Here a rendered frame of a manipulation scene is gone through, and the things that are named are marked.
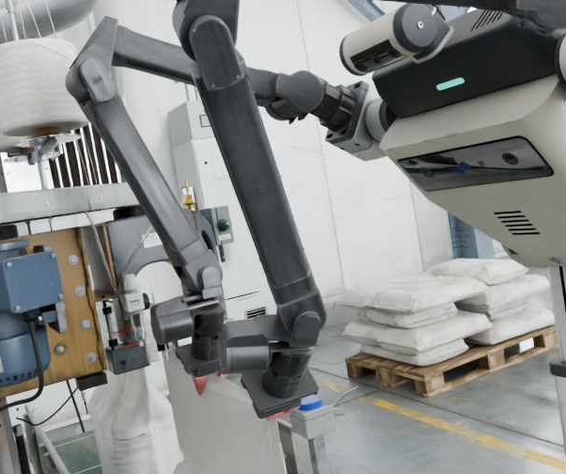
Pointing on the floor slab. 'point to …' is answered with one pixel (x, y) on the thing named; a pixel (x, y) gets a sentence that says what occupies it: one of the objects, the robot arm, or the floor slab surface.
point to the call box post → (318, 455)
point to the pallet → (400, 371)
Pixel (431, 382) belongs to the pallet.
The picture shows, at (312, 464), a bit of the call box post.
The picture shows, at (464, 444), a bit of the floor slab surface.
